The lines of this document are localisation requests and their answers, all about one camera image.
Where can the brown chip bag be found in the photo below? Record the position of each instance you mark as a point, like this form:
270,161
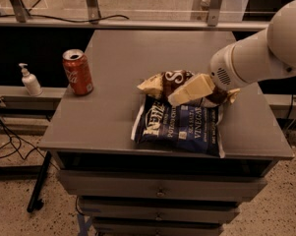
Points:
161,85

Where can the black metal floor bar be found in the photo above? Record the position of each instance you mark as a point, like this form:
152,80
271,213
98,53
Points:
36,202

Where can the blue Kettle chip bag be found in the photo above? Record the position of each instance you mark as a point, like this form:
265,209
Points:
192,128

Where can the grey drawer cabinet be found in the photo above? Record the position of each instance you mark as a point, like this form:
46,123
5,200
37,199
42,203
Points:
141,167

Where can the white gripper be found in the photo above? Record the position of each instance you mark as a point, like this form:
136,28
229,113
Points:
220,69

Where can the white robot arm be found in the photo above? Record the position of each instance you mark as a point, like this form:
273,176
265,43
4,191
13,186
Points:
266,55

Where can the red soda can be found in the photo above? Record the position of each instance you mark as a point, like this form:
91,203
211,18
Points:
76,66

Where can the white pump bottle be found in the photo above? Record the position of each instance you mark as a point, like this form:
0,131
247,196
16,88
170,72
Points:
30,81

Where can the metal railing frame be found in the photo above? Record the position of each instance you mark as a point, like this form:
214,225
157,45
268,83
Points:
129,14

